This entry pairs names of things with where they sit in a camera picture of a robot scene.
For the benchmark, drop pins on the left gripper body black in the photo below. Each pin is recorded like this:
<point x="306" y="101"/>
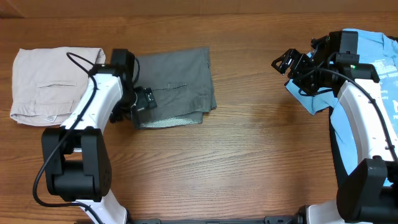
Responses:
<point x="134" y="99"/>

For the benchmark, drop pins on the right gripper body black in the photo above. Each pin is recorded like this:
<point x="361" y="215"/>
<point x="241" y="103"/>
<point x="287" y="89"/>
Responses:
<point x="308" y="78"/>

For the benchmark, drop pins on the grey shorts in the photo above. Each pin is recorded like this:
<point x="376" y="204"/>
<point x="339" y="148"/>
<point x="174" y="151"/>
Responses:
<point x="182" y="86"/>

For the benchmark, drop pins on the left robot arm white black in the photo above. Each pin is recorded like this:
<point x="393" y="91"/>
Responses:
<point x="77" y="171"/>

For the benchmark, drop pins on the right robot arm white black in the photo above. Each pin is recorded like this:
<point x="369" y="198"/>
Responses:
<point x="353" y="74"/>

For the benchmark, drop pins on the light blue printed t-shirt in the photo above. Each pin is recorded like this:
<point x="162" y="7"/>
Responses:
<point x="364" y="112"/>

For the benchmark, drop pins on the folded beige shorts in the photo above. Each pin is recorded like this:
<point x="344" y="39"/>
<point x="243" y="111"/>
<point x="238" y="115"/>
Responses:
<point x="47" y="86"/>

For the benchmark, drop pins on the black garment under t-shirt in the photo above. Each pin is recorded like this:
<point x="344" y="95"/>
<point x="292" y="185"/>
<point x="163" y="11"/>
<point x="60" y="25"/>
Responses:
<point x="340" y="171"/>

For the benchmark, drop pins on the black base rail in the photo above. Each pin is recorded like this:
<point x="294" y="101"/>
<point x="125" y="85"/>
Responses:
<point x="286" y="219"/>

